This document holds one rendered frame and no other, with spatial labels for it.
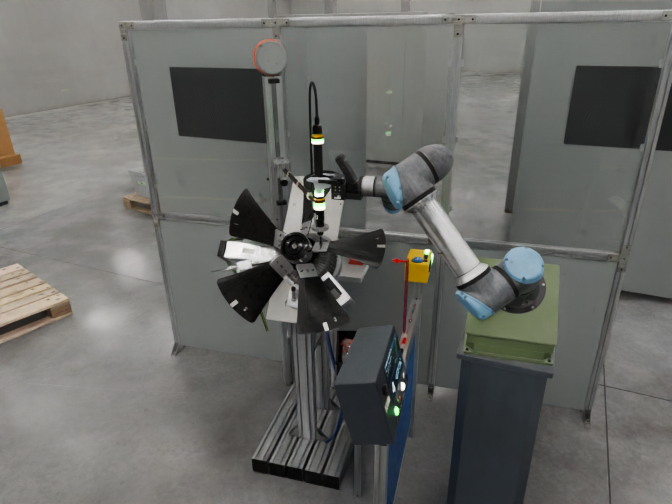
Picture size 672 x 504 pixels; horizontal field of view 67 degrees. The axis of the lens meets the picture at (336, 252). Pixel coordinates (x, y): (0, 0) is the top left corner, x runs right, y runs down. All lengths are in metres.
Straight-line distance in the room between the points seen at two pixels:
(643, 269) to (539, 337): 2.85
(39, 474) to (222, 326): 1.23
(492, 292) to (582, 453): 1.64
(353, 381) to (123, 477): 1.87
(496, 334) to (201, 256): 1.98
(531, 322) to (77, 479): 2.27
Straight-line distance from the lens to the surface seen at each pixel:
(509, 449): 2.02
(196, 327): 3.50
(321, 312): 1.97
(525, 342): 1.77
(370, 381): 1.24
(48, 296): 4.52
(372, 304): 2.92
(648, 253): 4.51
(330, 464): 2.67
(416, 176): 1.53
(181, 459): 2.91
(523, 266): 1.59
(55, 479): 3.06
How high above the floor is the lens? 2.02
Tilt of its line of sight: 24 degrees down
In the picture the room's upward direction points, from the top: 1 degrees counter-clockwise
